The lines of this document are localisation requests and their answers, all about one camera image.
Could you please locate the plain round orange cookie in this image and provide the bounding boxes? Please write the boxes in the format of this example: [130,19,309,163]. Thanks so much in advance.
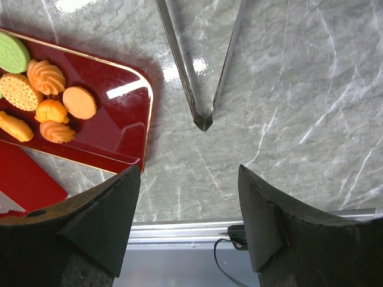
[62,86,97,120]

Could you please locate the metal tongs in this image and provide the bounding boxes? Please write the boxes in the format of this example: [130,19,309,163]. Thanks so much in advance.
[156,1,248,132]

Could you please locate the aluminium rail frame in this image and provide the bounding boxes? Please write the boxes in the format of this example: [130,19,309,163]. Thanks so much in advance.
[127,207,383,251]

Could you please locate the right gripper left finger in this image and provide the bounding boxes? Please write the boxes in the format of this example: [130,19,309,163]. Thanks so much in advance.
[1,166,141,286]

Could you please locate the dark red gold-rimmed tray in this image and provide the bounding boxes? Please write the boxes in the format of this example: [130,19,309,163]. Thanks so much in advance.
[1,28,154,173]

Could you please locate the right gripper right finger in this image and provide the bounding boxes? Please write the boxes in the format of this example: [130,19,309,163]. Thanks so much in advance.
[238,166,382,286]

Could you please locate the red cookie box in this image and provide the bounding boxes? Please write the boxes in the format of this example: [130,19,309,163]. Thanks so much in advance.
[1,142,68,218]

